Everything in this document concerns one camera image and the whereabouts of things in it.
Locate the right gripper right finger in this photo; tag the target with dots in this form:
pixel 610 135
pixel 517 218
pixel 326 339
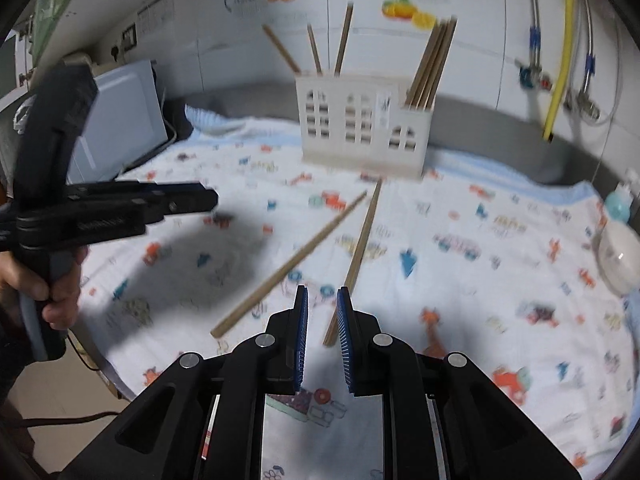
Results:
pixel 442 418

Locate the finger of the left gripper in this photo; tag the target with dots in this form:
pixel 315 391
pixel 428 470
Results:
pixel 158 199

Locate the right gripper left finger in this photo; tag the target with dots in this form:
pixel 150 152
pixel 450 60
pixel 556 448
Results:
pixel 203 418

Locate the wooden chopstick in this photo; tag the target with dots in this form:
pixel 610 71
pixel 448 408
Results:
pixel 435 65
pixel 440 61
pixel 426 56
pixel 344 38
pixel 283 51
pixel 330 337
pixel 429 69
pixel 314 49
pixel 264 289

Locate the person left hand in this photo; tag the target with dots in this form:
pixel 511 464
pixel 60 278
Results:
pixel 60 299

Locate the white microwave oven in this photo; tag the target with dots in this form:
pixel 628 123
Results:
pixel 124 125

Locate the printed white cloth mat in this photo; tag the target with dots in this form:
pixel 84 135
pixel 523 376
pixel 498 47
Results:
pixel 474 258

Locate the cream plastic utensil holder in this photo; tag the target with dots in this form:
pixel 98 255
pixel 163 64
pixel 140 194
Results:
pixel 362 123

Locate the white ceramic bowl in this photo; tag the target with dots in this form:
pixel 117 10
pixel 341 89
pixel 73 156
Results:
pixel 618 257

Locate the teal soap bottle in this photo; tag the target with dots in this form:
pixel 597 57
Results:
pixel 620 202

